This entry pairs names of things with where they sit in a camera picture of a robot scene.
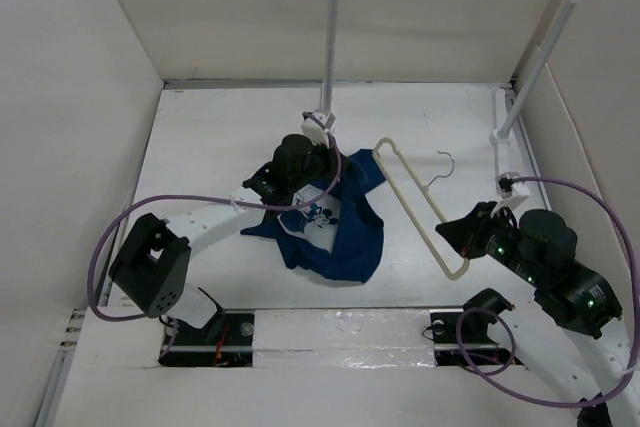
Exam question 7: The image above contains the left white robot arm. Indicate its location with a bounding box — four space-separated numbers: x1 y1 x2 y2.
109 134 349 344

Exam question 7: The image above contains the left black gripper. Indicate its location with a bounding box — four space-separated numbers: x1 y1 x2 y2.
289 134 349 193

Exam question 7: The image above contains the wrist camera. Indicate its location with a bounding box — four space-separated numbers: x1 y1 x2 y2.
491 172 531 217
301 111 335 147

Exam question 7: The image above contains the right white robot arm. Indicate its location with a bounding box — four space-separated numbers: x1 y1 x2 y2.
435 202 639 426

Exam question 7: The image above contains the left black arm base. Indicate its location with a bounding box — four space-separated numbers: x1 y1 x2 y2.
159 310 255 368

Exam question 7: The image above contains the blue Mickey Mouse t-shirt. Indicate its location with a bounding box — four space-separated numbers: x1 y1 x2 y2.
241 149 385 283

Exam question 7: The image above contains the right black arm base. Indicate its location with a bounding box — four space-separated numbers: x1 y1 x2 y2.
422 288 522 373

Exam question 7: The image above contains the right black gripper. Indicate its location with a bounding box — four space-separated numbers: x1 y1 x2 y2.
434 198 544 284

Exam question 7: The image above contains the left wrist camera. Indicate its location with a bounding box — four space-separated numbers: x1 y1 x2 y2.
301 111 335 147

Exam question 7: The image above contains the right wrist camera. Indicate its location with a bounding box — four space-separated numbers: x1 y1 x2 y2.
491 172 531 217

